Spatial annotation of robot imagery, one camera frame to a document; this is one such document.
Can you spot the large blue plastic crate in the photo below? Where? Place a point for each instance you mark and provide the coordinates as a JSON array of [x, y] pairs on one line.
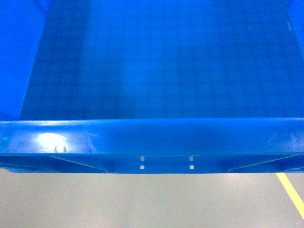
[[152, 86]]

